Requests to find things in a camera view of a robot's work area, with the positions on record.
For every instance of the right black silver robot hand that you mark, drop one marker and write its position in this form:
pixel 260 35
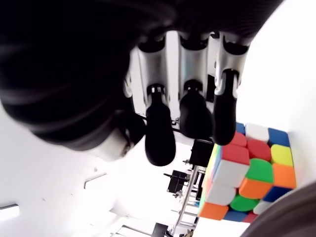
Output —
pixel 61 74

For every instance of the multicoloured Rubik's cube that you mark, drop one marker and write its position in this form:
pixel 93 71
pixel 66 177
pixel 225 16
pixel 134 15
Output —
pixel 256 170

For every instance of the silver metal frame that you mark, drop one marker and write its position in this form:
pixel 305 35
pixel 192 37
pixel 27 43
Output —
pixel 186 197

